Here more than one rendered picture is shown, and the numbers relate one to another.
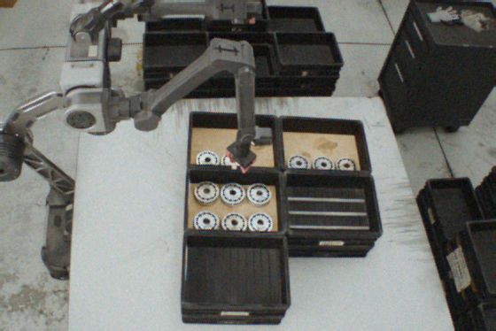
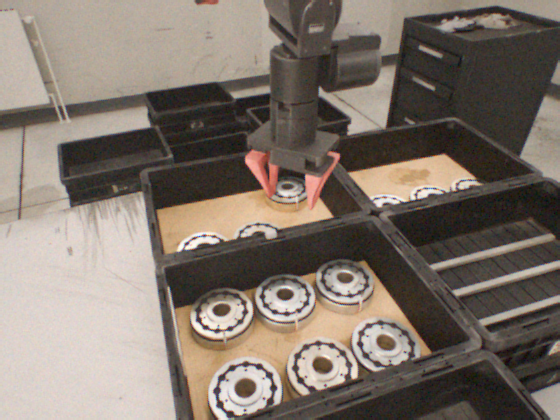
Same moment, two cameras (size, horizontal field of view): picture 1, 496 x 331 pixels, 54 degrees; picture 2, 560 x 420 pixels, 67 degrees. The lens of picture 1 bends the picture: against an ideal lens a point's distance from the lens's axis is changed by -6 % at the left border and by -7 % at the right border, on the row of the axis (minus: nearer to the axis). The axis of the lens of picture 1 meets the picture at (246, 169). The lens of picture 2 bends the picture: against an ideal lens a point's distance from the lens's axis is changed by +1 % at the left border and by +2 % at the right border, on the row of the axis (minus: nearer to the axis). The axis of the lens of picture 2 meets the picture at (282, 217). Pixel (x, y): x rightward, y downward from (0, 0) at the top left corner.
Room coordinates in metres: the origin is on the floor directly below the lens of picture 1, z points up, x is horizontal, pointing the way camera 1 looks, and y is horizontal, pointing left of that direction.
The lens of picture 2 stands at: (0.66, 0.12, 1.40)
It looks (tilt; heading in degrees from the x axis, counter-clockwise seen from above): 38 degrees down; 351
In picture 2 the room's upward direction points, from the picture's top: straight up
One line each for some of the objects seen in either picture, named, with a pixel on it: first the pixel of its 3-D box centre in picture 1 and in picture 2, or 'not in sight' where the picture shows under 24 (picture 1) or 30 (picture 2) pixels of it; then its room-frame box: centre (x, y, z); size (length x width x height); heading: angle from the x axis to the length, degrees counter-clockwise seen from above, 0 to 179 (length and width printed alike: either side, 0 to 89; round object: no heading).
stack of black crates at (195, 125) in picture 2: (233, 31); (194, 138); (2.70, 0.25, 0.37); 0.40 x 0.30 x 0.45; 105
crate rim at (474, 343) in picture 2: (235, 201); (303, 304); (1.06, 0.02, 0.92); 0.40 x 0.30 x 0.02; 100
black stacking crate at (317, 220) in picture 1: (329, 210); (512, 267); (1.13, -0.37, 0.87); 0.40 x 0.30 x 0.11; 100
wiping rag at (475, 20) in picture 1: (477, 19); (495, 19); (2.69, -1.27, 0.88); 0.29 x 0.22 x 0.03; 105
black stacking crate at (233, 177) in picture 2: (233, 148); (250, 214); (1.35, 0.07, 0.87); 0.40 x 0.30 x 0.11; 100
